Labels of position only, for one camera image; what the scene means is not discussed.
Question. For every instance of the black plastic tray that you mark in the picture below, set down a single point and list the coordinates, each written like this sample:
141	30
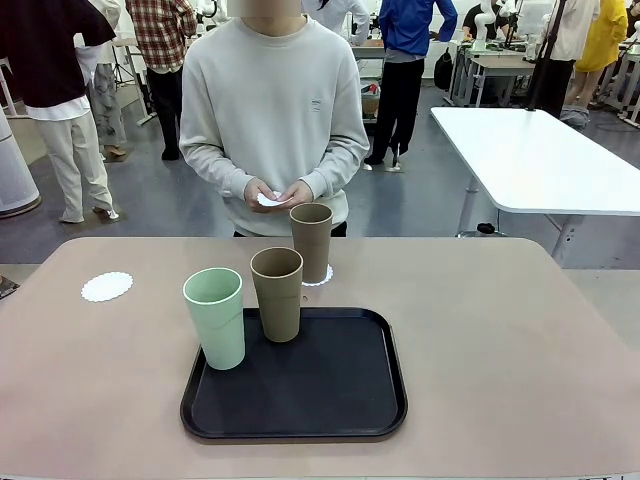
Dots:
310	390

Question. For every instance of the person in white top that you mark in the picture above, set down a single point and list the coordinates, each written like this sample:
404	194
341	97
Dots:
350	15

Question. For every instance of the person in beige top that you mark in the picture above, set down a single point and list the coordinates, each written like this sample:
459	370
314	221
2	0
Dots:
580	30

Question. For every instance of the black backpack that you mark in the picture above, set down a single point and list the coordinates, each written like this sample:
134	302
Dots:
443	70

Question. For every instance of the black tripod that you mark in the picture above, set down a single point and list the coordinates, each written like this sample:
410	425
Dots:
542	75

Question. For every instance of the person's right hand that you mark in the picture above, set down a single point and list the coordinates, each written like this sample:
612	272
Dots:
255	192

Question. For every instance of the person in yellow raincoat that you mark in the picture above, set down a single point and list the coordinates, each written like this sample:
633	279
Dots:
605	35

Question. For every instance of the white cylindrical air purifier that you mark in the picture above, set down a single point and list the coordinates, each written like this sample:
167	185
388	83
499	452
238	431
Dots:
15	170

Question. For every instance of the white scalloped paper coaster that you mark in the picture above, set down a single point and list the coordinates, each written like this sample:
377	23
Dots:
107	287
328	277
267	202

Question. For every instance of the person in black top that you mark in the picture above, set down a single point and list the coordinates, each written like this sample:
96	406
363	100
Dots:
40	50

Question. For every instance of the person's left hand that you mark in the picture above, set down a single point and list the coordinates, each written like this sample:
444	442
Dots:
299	194

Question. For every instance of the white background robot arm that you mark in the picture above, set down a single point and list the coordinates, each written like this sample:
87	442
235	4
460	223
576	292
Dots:
482	25
217	12

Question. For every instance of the grey cloth bundle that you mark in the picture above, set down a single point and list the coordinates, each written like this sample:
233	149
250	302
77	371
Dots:
575	117

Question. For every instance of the person in grey patterned trousers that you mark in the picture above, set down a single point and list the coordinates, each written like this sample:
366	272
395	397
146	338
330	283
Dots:
107	100

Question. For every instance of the person in blue jacket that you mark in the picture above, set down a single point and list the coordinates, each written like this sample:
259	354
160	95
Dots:
405	25

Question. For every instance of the grey background desk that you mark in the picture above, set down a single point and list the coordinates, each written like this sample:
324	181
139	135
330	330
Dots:
500	65

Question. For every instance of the person's right forearm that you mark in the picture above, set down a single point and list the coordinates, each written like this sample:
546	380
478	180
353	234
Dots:
215	172

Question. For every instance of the person's left forearm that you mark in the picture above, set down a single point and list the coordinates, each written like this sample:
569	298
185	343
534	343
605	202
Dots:
340	167

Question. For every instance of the white folding table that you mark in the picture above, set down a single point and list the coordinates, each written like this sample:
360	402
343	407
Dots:
540	160

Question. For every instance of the green plastic cup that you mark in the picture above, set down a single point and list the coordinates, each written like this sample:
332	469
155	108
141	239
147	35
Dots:
220	335

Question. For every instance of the person in cream sweatshirt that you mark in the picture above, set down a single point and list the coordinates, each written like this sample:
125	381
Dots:
270	100

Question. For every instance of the brown plastic cup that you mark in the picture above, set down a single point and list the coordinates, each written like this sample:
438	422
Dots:
311	245
280	310

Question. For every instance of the person in plaid shirt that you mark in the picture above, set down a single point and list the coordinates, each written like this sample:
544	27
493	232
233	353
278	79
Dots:
160	30

